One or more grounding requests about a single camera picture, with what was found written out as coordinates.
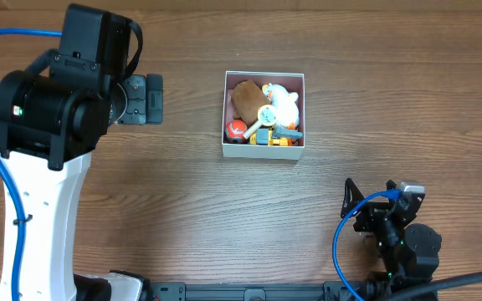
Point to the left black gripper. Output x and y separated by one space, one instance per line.
154 99

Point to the wooden rattle drum toy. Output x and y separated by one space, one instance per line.
266 116

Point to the white plush duck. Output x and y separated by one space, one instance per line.
285 103

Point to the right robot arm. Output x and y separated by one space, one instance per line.
409 251

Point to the yellow toy crane truck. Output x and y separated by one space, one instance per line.
275 136

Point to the brown plush toy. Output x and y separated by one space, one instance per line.
247 97

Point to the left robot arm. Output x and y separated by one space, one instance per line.
52 116

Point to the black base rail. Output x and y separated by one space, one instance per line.
177 291

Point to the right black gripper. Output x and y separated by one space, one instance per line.
376 213

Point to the white box with pink interior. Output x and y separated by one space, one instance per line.
293 83

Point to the red ball toy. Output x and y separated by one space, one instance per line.
234 132

